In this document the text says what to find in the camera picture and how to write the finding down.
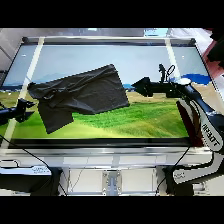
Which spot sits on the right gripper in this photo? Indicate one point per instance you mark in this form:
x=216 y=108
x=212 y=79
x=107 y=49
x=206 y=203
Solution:
x=148 y=87

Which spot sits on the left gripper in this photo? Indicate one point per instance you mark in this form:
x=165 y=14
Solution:
x=20 y=111

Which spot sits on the dark grey T-shirt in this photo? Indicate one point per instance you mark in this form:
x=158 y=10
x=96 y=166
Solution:
x=90 y=90

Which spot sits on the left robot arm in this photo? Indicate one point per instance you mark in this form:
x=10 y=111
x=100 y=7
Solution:
x=6 y=115

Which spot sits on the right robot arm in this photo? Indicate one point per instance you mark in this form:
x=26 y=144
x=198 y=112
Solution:
x=206 y=117

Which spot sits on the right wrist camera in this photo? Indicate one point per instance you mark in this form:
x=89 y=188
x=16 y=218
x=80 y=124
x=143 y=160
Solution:
x=162 y=72

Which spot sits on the silver frame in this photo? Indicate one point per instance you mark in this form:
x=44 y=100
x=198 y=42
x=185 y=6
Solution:
x=113 y=181

